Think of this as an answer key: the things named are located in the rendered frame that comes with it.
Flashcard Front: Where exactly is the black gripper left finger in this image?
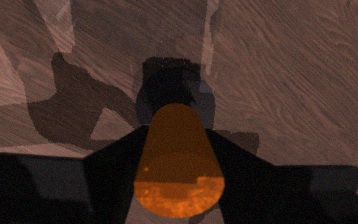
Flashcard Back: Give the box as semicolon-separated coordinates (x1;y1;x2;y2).
0;125;149;224

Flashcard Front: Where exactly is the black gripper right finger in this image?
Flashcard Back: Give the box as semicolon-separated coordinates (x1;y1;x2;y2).
205;128;358;224

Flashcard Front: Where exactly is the dark grey round pedestal with silver d-shaped shaft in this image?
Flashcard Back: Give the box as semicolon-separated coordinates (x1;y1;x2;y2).
135;66;216;129

